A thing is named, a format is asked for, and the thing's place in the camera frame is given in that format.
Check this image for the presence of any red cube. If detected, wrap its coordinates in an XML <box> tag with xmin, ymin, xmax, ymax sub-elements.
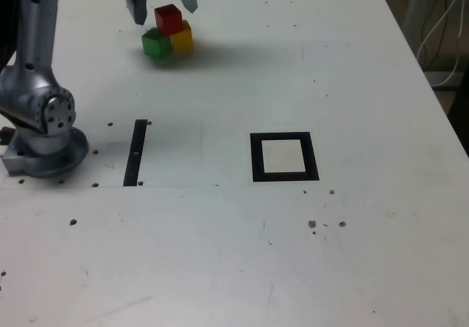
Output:
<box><xmin>154</xmin><ymin>4</ymin><xmax>183</xmax><ymax>37</ymax></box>

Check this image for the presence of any yellow cube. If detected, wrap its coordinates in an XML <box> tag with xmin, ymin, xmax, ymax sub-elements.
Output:
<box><xmin>169</xmin><ymin>19</ymin><xmax>194</xmax><ymax>54</ymax></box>

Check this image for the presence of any green cube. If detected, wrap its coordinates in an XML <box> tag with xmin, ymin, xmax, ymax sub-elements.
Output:
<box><xmin>141</xmin><ymin>27</ymin><xmax>174</xmax><ymax>60</ymax></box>

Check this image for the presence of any black tape square outline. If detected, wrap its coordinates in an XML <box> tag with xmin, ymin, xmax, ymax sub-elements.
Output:
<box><xmin>249</xmin><ymin>131</ymin><xmax>320</xmax><ymax>183</ymax></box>

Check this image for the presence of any black tape strip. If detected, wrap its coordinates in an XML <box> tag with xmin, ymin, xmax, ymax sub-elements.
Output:
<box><xmin>122</xmin><ymin>119</ymin><xmax>149</xmax><ymax>188</ymax></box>

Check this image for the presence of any white cable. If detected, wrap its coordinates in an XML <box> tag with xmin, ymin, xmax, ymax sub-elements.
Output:
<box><xmin>416</xmin><ymin>0</ymin><xmax>469</xmax><ymax>72</ymax></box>
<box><xmin>434</xmin><ymin>2</ymin><xmax>463</xmax><ymax>86</ymax></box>

